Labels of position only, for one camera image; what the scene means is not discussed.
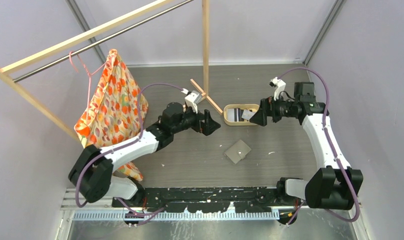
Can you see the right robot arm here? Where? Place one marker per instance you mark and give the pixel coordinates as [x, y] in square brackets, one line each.
[336, 184]

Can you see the striped credit card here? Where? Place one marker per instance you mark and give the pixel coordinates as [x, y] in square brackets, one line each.
[234, 115]

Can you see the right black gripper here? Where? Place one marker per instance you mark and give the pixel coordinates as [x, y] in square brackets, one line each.
[268, 108]

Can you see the oval wooden tray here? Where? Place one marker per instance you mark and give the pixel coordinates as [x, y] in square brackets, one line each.
[251, 107]

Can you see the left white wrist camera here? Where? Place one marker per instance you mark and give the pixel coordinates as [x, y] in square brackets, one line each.
[191, 99]

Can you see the aluminium frame rail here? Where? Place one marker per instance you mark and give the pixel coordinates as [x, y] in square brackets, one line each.
[103, 210]

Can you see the metal rack rod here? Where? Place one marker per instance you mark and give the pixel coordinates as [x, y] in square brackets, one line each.
[88, 35]

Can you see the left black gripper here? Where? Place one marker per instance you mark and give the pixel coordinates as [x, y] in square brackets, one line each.
[207, 126]

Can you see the floral orange cloth bag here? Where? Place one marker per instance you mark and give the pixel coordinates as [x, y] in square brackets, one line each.
[116, 110]

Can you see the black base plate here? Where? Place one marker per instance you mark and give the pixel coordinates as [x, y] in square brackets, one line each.
[249, 199]

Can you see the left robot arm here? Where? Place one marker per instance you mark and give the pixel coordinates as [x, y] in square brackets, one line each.
[93, 172]

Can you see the white credit card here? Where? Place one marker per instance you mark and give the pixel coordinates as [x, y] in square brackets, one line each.
[247, 114]

